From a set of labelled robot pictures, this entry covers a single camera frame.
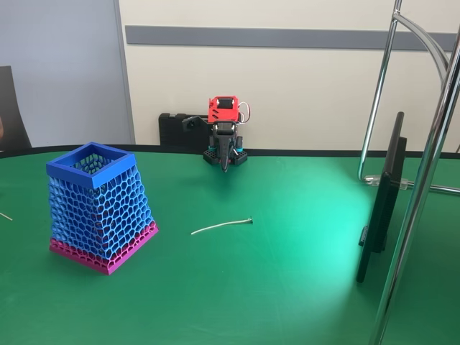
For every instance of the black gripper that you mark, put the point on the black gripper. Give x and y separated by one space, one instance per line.
223 139

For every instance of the white candle wick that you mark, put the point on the white candle wick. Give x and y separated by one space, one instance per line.
6 216
249 220

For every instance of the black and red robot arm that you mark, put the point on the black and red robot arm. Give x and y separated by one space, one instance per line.
223 111

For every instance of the blue and pink lattice basket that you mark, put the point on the blue and pink lattice basket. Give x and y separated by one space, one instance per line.
108 201

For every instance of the black teal table clamp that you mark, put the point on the black teal table clamp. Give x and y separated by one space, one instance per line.
211 145
239 143

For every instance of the black plastic case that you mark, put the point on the black plastic case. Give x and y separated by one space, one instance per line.
172 129

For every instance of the green table cloth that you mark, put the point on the green table cloth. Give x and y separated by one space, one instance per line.
251 287

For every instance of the clear plastic clip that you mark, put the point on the clear plastic clip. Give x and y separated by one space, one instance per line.
372 179

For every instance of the chrome tube stand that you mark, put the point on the chrome tube stand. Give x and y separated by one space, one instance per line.
411 215

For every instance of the dark chair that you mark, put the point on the dark chair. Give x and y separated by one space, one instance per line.
10 108

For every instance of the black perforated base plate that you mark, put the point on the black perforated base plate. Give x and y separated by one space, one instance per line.
210 158

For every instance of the grey wall rail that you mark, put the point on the grey wall rail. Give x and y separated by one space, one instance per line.
287 37

